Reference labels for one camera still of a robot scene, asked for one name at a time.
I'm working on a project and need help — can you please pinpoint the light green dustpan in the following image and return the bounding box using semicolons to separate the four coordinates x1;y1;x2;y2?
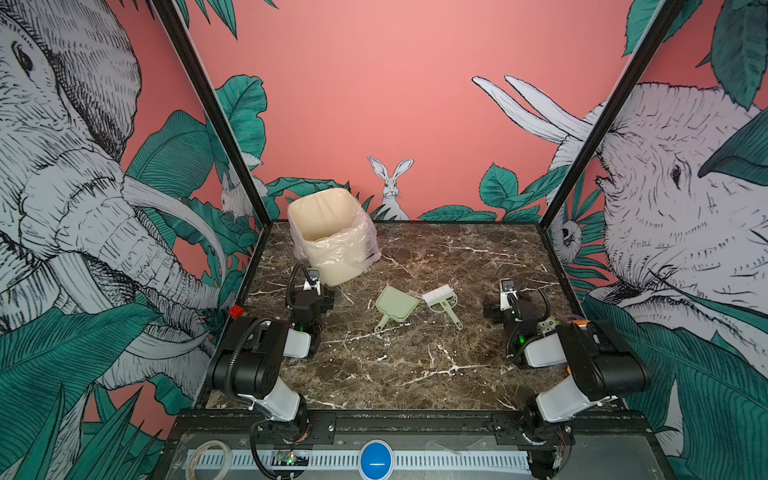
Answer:
374;284;420;332

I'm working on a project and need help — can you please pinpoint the light green hand brush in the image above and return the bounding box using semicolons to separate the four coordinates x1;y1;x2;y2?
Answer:
422;284;464;331

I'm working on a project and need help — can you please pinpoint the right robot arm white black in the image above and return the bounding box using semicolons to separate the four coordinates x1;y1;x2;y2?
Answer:
482;278;652;445

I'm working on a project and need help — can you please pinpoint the coiled clear cable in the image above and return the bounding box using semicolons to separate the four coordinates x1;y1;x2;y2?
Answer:
184;440;234;480

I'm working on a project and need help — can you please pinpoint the cream trash bin with bag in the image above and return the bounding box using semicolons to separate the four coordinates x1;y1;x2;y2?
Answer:
287;188;381;287

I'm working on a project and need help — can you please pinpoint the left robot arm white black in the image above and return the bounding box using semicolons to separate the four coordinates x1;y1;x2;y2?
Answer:
206;263;335;444

